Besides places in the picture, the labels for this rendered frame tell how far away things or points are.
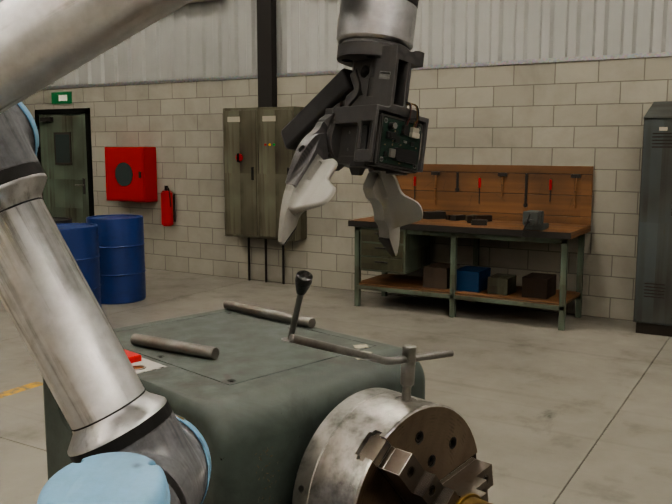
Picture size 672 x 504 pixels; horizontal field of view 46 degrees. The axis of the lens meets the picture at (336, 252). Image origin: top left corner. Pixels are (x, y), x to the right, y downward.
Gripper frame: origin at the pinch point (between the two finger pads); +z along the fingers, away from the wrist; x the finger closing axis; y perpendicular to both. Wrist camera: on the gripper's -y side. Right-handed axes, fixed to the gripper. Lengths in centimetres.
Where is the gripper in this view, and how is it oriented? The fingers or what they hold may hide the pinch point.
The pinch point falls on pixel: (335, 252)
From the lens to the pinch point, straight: 78.4
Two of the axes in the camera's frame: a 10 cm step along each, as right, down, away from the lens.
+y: 6.6, 0.9, -7.5
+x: 7.4, 0.8, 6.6
